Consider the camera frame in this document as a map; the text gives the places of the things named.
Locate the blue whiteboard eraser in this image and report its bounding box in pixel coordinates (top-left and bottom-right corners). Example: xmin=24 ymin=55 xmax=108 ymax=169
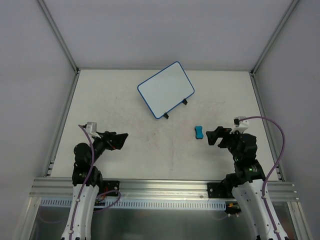
xmin=194 ymin=125 xmax=204 ymax=140

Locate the blue framed whiteboard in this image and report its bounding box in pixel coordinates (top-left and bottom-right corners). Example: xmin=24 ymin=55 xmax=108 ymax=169
xmin=137 ymin=61 xmax=195 ymax=119

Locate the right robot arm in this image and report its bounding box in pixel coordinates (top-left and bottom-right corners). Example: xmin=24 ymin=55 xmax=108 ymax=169
xmin=206 ymin=126 xmax=289 ymax=240

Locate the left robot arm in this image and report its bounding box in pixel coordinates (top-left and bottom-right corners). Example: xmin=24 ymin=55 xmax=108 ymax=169
xmin=61 ymin=126 xmax=129 ymax=240

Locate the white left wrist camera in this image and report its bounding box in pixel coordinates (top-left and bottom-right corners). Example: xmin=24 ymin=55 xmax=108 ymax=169
xmin=84 ymin=122 xmax=100 ymax=138

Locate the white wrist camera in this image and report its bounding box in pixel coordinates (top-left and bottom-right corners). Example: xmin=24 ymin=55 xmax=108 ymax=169
xmin=230 ymin=116 xmax=249 ymax=134
xmin=84 ymin=122 xmax=100 ymax=138

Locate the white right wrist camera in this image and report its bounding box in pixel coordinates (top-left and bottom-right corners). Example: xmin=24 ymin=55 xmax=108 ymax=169
xmin=230 ymin=116 xmax=249 ymax=134

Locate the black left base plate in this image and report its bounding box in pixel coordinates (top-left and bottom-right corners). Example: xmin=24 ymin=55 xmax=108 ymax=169
xmin=99 ymin=180 xmax=120 ymax=198

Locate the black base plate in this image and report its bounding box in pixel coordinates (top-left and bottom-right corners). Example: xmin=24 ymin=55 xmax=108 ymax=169
xmin=207 ymin=181 xmax=234 ymax=199
xmin=99 ymin=180 xmax=120 ymax=198

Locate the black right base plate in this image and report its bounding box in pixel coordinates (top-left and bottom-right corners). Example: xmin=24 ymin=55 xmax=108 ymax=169
xmin=207 ymin=181 xmax=234 ymax=199

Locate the aluminium front rail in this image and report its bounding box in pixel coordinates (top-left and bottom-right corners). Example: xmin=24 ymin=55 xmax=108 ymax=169
xmin=29 ymin=177 xmax=300 ymax=202

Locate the white slotted cable duct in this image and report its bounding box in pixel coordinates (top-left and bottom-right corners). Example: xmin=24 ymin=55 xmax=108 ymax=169
xmin=40 ymin=197 xmax=227 ymax=211

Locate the left aluminium frame post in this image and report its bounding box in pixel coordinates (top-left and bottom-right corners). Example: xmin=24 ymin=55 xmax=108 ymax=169
xmin=36 ymin=0 xmax=79 ymax=73

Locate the aluminium frame post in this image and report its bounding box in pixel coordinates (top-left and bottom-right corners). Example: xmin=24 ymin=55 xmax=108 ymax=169
xmin=250 ymin=0 xmax=300 ymax=76
xmin=36 ymin=0 xmax=79 ymax=73

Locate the right aluminium frame post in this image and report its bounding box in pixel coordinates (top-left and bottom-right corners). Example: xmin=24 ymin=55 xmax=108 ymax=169
xmin=250 ymin=0 xmax=300 ymax=76

